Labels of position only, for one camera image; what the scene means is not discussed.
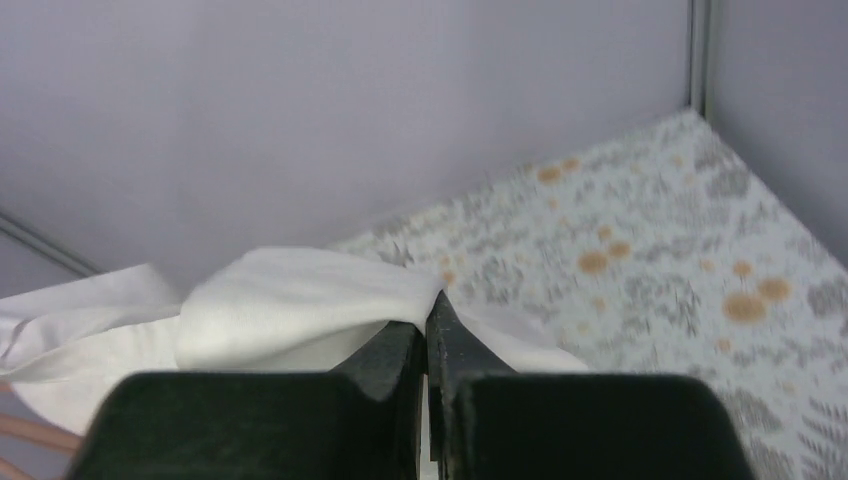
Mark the white shirt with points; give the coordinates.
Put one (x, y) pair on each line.
(65, 348)

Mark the pink music stand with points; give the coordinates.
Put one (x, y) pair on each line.
(32, 448)

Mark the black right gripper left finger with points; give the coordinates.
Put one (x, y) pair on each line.
(359, 420)

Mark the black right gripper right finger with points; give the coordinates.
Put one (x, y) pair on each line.
(489, 421)

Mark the floral patterned table mat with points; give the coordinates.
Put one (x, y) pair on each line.
(659, 251)

